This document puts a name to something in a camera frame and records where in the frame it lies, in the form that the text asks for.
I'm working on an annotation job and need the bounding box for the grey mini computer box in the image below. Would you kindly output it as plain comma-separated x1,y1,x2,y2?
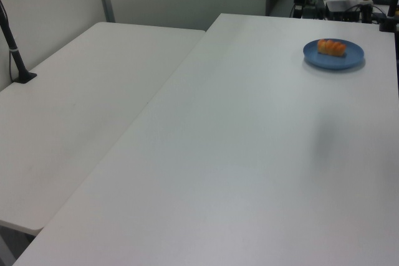
325,0,361,22

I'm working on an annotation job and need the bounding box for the blue round plate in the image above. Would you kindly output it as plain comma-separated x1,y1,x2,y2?
302,39,365,71

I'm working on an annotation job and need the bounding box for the black camera pole with base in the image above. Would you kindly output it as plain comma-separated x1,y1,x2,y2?
0,0,38,85

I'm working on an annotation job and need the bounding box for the orange glazed bread roll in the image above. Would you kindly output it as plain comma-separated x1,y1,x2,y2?
317,38,347,59

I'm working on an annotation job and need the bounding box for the black clamped camera pole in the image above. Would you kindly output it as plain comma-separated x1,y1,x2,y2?
378,0,399,34

